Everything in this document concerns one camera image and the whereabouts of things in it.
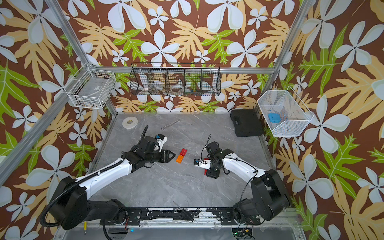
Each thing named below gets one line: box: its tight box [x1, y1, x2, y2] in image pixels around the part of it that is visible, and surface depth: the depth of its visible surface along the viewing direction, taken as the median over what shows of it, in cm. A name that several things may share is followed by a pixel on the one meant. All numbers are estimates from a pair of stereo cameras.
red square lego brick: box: [179, 148, 188, 157], surface depth 100 cm
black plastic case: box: [230, 109, 264, 137], surface depth 113 cm
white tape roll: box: [122, 116, 138, 129], surface depth 117 cm
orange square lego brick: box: [176, 154, 184, 164], surface depth 95 cm
